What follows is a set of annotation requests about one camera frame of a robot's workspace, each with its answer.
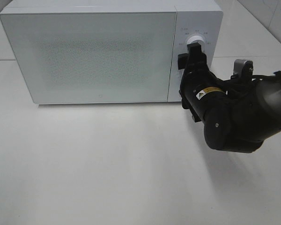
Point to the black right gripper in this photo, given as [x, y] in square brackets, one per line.
[199, 89]

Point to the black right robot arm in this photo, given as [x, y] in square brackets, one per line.
[238, 114]

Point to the white upper microwave knob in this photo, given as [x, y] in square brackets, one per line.
[196, 38]

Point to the white microwave oven body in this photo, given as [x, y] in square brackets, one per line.
[192, 17]

